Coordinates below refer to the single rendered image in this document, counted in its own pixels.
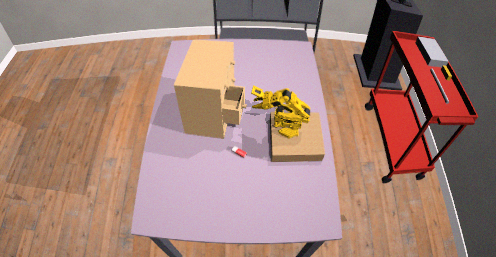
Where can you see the red and white eraser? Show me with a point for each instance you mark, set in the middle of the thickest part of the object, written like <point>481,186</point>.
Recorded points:
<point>239,152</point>

